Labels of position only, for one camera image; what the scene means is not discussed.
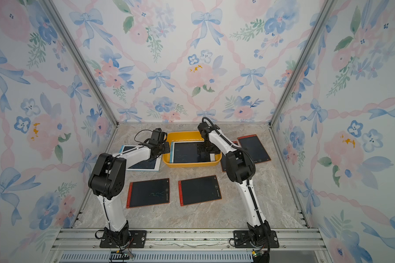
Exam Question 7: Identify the red writing tablet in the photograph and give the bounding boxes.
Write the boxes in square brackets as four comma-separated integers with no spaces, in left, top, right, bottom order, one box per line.
[126,178,170,209]
[238,134,271,163]
[220,153,227,172]
[178,175,222,207]

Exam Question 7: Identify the yellow plastic storage box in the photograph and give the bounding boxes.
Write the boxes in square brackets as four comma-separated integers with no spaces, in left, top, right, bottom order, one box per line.
[162,131,222,168]

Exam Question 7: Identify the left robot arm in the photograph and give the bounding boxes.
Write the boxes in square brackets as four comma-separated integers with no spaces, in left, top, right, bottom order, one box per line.
[88,142,170,246]

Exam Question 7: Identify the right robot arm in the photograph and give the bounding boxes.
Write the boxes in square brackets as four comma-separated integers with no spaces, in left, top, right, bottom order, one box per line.
[197,121,272,249]

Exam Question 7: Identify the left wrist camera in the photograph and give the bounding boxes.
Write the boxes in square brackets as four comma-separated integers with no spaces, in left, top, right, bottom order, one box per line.
[149,128,167,146]

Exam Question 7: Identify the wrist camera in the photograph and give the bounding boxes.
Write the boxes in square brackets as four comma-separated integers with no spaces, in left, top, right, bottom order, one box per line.
[149,128,167,146]
[197,122,212,140]

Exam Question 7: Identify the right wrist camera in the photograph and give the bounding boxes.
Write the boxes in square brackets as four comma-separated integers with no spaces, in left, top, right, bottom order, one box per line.
[197,122,212,140]

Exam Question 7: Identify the black corrugated cable conduit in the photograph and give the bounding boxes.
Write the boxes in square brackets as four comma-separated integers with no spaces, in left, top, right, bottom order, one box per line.
[201,116,271,263]

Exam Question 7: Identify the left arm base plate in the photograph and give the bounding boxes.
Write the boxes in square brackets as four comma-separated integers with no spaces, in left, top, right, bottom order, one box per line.
[98,229,147,249]

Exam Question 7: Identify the aluminium mounting rail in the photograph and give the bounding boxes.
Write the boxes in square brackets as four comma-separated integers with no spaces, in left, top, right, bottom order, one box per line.
[45,229,332,263]

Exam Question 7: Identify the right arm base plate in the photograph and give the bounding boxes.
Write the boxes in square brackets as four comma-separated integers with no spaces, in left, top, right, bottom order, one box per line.
[233,230,280,249]

